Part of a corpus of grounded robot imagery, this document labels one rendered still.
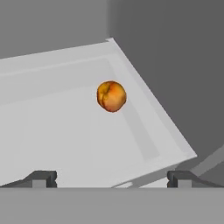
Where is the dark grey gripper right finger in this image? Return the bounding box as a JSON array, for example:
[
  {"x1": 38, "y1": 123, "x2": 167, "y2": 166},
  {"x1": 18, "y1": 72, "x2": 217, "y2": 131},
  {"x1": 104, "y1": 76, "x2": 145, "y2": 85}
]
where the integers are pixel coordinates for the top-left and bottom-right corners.
[{"x1": 166, "y1": 170, "x2": 224, "y2": 189}]

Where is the white fridge shelf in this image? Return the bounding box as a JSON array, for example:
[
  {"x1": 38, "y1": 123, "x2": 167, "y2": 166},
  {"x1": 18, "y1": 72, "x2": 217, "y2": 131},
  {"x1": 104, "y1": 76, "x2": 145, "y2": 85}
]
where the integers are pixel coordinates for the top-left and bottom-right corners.
[{"x1": 0, "y1": 37, "x2": 198, "y2": 189}]

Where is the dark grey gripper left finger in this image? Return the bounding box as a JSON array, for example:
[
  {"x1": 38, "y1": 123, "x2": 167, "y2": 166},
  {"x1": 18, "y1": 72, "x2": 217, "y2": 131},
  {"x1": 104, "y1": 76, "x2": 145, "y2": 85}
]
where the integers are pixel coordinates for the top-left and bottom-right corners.
[{"x1": 0, "y1": 170, "x2": 59, "y2": 189}]

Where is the orange peach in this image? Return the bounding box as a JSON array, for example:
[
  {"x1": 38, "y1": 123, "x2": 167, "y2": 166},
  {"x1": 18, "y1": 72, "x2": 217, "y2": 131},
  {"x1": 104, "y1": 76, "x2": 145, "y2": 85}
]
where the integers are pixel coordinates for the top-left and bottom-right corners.
[{"x1": 96, "y1": 80, "x2": 128, "y2": 113}]

